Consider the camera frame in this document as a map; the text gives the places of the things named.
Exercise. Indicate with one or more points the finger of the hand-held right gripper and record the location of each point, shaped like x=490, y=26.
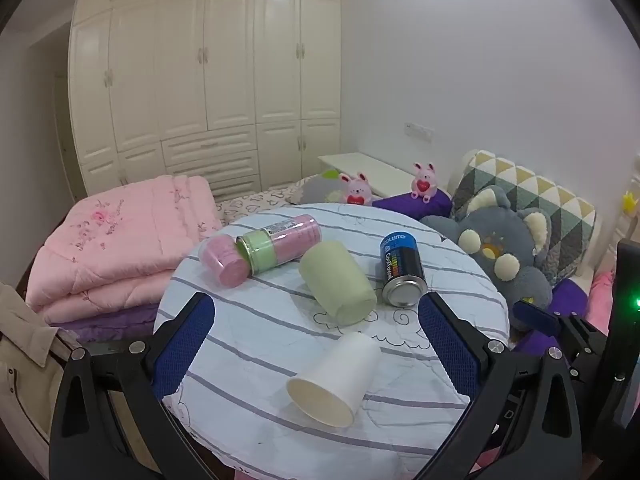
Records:
x=536, y=314

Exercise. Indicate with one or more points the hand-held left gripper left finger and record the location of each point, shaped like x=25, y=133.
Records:
x=181, y=347

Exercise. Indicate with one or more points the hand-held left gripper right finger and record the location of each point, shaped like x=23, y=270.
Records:
x=448, y=346

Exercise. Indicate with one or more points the white paper cup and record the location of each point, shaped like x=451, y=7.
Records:
x=332, y=385

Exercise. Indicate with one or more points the pink cup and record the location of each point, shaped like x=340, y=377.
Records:
x=225, y=260

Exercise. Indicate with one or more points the light green cup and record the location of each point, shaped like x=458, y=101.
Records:
x=337, y=282

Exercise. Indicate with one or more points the purple cloth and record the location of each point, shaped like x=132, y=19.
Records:
x=570, y=295

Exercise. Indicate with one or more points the pink cloth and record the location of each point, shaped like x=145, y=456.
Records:
x=602, y=295

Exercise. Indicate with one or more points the purple blanket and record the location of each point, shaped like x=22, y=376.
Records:
x=107, y=324

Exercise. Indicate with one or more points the striped white tablecloth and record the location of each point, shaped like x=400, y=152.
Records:
x=260, y=340

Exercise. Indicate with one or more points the grey cat plush pillow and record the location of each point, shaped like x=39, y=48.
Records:
x=495, y=240

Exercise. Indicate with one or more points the black blue spray can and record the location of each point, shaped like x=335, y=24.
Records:
x=402, y=267

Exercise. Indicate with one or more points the triangle pattern cushion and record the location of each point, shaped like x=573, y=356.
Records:
x=540, y=195

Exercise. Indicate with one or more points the folded pink quilt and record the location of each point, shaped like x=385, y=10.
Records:
x=120, y=240

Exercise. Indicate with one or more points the yellow star ornament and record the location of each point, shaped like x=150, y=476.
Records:
x=629, y=202

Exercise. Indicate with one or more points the purple pillow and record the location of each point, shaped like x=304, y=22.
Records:
x=405, y=205

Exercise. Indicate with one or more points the pink bottle green cap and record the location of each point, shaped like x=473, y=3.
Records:
x=285, y=242

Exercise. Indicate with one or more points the beige jacket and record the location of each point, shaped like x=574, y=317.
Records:
x=25, y=360

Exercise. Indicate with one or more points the heart print bed sheet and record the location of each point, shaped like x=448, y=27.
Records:
x=250, y=205

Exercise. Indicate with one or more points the pink bunny toy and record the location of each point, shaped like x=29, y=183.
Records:
x=423, y=180
x=356, y=190

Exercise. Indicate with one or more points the white bedside bench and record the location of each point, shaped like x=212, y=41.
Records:
x=370, y=170

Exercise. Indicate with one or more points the grey green plush toy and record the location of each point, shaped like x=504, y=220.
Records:
x=317, y=189

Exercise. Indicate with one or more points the cream wardrobe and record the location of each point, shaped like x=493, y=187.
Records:
x=210, y=70

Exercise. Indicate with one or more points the white wall socket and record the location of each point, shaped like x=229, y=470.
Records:
x=419, y=131

